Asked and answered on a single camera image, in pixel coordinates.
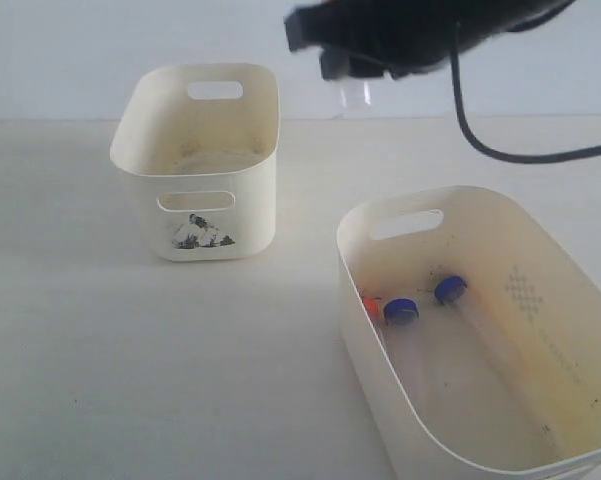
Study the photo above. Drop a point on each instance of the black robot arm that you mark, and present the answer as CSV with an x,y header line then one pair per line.
x,y
478,21

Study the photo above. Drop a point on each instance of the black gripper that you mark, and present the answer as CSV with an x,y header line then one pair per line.
x,y
371,39

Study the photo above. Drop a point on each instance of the blue-capped tube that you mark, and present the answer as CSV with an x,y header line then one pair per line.
x,y
456,295
419,340

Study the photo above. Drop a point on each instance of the orange-capped tube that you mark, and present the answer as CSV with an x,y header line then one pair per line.
x,y
373,310
354,98

